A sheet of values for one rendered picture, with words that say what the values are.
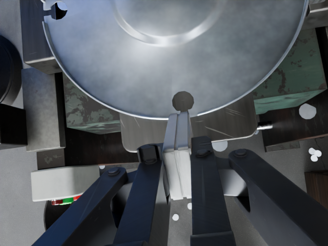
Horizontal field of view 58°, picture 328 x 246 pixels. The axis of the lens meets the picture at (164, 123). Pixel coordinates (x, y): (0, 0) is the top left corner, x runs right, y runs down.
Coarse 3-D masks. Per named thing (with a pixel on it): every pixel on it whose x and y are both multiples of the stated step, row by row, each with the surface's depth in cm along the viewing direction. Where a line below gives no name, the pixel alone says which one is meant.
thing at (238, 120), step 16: (176, 96) 31; (192, 96) 31; (224, 112) 30; (240, 112) 30; (128, 128) 31; (144, 128) 31; (160, 128) 31; (192, 128) 30; (208, 128) 30; (224, 128) 30; (240, 128) 29; (256, 128) 29; (128, 144) 31
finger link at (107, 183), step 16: (112, 176) 14; (96, 192) 13; (112, 192) 13; (80, 208) 12; (96, 208) 12; (64, 224) 11; (80, 224) 11; (96, 224) 12; (112, 224) 13; (48, 240) 10; (64, 240) 10; (80, 240) 11; (96, 240) 12; (112, 240) 13
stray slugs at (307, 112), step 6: (60, 6) 42; (66, 6) 42; (300, 108) 42; (306, 108) 41; (312, 108) 41; (300, 114) 42; (306, 114) 41; (312, 114) 41; (216, 144) 43; (222, 144) 43; (216, 150) 43; (222, 150) 42
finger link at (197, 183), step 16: (192, 160) 14; (208, 160) 14; (192, 176) 13; (208, 176) 12; (192, 192) 11; (208, 192) 11; (192, 208) 10; (208, 208) 10; (224, 208) 10; (192, 224) 10; (208, 224) 9; (224, 224) 9; (192, 240) 8; (208, 240) 8; (224, 240) 8
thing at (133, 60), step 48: (48, 0) 34; (96, 0) 33; (144, 0) 32; (192, 0) 31; (240, 0) 31; (288, 0) 30; (96, 48) 33; (144, 48) 32; (192, 48) 31; (240, 48) 30; (288, 48) 29; (96, 96) 32; (144, 96) 31; (240, 96) 29
